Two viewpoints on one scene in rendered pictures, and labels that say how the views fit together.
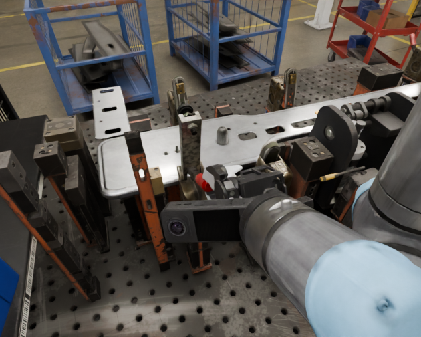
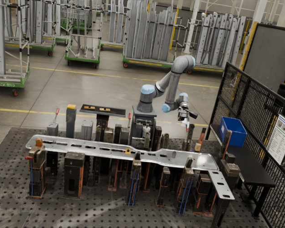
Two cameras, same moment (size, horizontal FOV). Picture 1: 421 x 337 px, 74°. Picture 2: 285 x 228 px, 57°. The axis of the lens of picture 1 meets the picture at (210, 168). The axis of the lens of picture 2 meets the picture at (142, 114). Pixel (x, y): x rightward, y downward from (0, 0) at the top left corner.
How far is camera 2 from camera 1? 2.37 m
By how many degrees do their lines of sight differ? 111
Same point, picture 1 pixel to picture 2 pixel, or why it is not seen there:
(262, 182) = (182, 111)
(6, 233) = (231, 149)
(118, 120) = (214, 177)
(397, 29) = not seen: outside the picture
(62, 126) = (232, 165)
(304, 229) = (186, 99)
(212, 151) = (178, 155)
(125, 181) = (206, 156)
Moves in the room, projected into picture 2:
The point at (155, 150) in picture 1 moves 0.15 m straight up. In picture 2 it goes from (197, 161) to (202, 144)
